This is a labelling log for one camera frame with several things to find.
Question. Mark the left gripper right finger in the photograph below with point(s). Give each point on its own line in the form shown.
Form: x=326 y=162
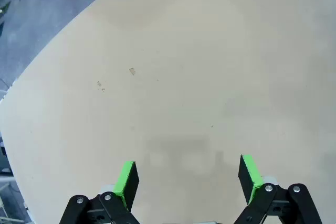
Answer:
x=250 y=179

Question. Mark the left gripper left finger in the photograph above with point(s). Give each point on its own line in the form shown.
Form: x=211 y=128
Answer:
x=126 y=182

